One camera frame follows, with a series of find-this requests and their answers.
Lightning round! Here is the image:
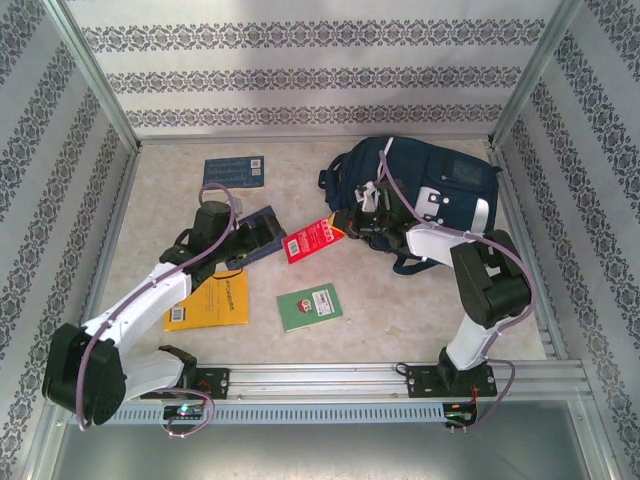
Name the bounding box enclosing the red booklet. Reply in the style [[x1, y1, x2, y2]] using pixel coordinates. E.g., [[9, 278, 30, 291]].
[[281, 212, 346, 265]]

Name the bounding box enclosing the blue book with yellow label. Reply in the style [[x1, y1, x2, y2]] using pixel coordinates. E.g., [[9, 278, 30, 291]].
[[223, 203, 287, 271]]

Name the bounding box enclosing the small circuit board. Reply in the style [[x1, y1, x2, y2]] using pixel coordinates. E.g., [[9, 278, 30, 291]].
[[443, 402, 479, 427], [163, 403, 207, 420]]

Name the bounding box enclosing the grey slotted cable duct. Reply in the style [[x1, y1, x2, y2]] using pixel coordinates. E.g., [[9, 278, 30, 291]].
[[112, 399, 481, 426]]

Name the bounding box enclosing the aluminium frame post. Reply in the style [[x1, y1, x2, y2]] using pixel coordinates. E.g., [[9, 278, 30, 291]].
[[42, 0, 142, 151], [489, 0, 585, 151]]

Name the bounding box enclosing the short looped purple cable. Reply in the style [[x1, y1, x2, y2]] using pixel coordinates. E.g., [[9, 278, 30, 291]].
[[159, 394, 217, 442]]

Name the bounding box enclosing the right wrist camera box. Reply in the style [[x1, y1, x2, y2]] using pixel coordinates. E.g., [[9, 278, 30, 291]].
[[355, 180, 384, 211]]

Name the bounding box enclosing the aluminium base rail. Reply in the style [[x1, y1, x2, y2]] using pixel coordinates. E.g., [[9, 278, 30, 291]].
[[139, 362, 501, 401]]

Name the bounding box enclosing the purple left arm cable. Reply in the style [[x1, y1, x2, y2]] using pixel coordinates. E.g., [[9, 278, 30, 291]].
[[77, 182, 239, 431]]

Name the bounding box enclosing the blue book with barcodes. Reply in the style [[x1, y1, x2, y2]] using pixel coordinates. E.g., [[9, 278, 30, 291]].
[[202, 157, 267, 191]]

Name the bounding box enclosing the aluminium frame side bar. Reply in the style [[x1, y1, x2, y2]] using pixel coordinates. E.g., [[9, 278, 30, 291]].
[[29, 144, 144, 480], [484, 142, 621, 480]]

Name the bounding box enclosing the navy blue backpack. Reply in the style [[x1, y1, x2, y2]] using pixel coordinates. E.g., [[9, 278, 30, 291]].
[[318, 134, 504, 275]]

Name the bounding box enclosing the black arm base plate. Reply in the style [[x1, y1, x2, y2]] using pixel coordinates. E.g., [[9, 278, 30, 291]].
[[192, 366, 232, 401], [407, 364, 499, 400]]

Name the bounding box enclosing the aluminium frame cross bar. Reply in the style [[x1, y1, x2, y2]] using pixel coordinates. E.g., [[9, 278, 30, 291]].
[[134, 132, 496, 146]]

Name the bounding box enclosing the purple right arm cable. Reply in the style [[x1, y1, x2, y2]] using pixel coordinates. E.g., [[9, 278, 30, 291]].
[[377, 148, 537, 434]]

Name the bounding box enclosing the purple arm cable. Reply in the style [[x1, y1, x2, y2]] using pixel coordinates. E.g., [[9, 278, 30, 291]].
[[77, 182, 239, 431], [377, 148, 537, 434]]

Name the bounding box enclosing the green booklet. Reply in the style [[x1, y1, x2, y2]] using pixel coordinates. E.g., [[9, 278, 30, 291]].
[[276, 283, 345, 334]]

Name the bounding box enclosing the grey sheet metal panel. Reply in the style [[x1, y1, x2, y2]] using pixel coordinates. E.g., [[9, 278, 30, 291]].
[[49, 424, 616, 480]]

